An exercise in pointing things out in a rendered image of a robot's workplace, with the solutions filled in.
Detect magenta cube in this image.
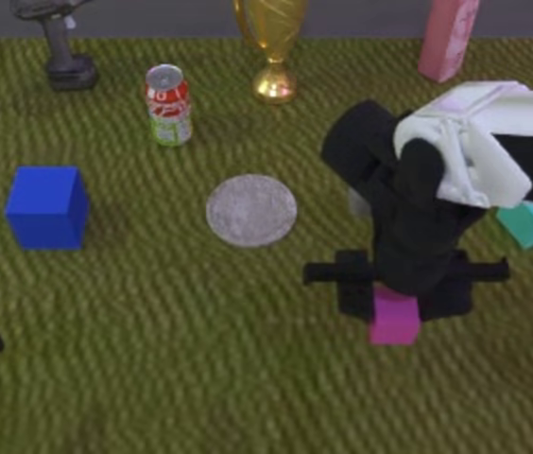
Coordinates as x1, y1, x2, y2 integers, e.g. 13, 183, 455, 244
369, 282, 422, 346

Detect blue cube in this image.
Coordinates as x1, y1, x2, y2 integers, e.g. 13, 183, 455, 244
5, 165, 91, 252

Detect grey round flat disc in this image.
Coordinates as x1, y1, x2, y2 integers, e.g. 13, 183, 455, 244
205, 173, 299, 249

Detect olive green woven mat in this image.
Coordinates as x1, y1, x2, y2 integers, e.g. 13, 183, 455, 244
0, 36, 533, 454

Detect pink rectangular box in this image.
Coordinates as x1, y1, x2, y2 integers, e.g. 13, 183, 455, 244
417, 0, 481, 84

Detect gold trophy cup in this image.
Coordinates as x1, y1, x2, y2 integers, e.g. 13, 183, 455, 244
232, 0, 309, 105

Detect red and green soda can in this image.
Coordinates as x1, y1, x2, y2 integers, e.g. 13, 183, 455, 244
144, 63, 194, 148

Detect grey power drill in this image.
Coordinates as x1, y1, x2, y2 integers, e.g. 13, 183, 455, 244
9, 0, 99, 92

